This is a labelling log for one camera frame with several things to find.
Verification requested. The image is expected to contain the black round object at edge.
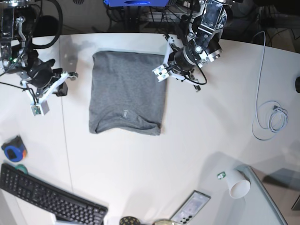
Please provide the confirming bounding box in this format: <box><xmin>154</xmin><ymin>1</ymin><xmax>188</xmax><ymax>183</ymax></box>
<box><xmin>295</xmin><ymin>77</ymin><xmax>300</xmax><ymax>93</ymax></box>

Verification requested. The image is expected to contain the black computer keyboard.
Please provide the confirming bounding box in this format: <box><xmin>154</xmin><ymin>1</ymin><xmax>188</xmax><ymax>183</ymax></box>
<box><xmin>0</xmin><ymin>163</ymin><xmax>108</xmax><ymax>225</ymax></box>

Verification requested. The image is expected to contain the green round object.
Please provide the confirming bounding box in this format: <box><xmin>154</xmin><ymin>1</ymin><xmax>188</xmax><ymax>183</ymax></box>
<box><xmin>15</xmin><ymin>164</ymin><xmax>28</xmax><ymax>175</ymax></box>

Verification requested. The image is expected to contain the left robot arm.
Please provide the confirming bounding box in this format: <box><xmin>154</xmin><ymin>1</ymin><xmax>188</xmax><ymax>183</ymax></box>
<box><xmin>153</xmin><ymin>0</ymin><xmax>233</xmax><ymax>91</ymax></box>

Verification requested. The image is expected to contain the glass side table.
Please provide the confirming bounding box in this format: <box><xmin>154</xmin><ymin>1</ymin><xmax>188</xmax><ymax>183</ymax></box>
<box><xmin>230</xmin><ymin>165</ymin><xmax>300</xmax><ymax>225</ymax></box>

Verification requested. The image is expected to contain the white coiled cable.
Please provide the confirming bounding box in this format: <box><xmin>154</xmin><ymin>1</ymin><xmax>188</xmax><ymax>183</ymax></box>
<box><xmin>252</xmin><ymin>30</ymin><xmax>289</xmax><ymax>141</ymax></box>

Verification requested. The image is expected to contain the blue orange tape measure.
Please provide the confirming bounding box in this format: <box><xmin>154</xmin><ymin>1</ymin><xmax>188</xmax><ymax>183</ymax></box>
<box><xmin>1</xmin><ymin>135</ymin><xmax>27</xmax><ymax>163</ymax></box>

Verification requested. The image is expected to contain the smartphone in clear case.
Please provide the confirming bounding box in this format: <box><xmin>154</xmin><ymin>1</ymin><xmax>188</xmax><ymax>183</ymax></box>
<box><xmin>170</xmin><ymin>190</ymin><xmax>211</xmax><ymax>225</ymax></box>

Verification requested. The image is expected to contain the black gold dotted round object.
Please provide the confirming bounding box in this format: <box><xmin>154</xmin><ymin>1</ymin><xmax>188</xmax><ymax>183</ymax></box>
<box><xmin>119</xmin><ymin>216</ymin><xmax>141</xmax><ymax>225</ymax></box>

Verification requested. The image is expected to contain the white paper cup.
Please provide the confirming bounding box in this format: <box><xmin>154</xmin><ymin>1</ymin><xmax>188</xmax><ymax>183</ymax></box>
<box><xmin>225</xmin><ymin>169</ymin><xmax>251</xmax><ymax>199</ymax></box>

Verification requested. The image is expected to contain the blue box with hole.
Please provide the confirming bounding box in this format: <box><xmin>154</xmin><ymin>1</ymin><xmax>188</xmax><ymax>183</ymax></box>
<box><xmin>104</xmin><ymin>0</ymin><xmax>169</xmax><ymax>7</ymax></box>

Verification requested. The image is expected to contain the gold rimmed round tin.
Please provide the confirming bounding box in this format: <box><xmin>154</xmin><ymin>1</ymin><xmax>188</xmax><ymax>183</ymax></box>
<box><xmin>152</xmin><ymin>219</ymin><xmax>175</xmax><ymax>225</ymax></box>

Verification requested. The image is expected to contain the grey t-shirt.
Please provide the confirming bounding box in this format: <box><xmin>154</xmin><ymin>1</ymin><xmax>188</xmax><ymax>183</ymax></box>
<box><xmin>89</xmin><ymin>51</ymin><xmax>167</xmax><ymax>136</ymax></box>

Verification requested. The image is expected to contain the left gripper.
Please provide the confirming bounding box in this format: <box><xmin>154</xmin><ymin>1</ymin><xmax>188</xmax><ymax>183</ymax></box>
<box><xmin>152</xmin><ymin>34</ymin><xmax>202</xmax><ymax>92</ymax></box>

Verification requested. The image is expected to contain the small green white chip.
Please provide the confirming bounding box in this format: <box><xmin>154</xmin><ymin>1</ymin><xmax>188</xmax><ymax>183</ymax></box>
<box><xmin>217</xmin><ymin>171</ymin><xmax>226</xmax><ymax>180</ymax></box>

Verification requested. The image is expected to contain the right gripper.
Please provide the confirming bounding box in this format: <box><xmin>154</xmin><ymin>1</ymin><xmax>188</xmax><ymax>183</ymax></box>
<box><xmin>20</xmin><ymin>59</ymin><xmax>78</xmax><ymax>116</ymax></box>

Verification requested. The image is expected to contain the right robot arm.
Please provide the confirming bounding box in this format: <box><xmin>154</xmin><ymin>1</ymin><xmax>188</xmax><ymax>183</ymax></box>
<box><xmin>0</xmin><ymin>0</ymin><xmax>78</xmax><ymax>116</ymax></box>

